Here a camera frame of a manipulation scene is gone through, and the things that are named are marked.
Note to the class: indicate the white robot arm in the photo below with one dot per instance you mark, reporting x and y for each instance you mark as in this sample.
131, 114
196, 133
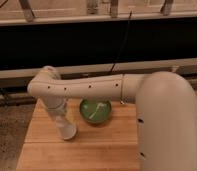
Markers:
166, 111

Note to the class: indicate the green bowl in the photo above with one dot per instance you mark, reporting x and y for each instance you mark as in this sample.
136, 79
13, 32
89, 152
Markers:
95, 112

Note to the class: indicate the wooden cutting board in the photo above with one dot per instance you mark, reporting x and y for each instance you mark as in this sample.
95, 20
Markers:
111, 146

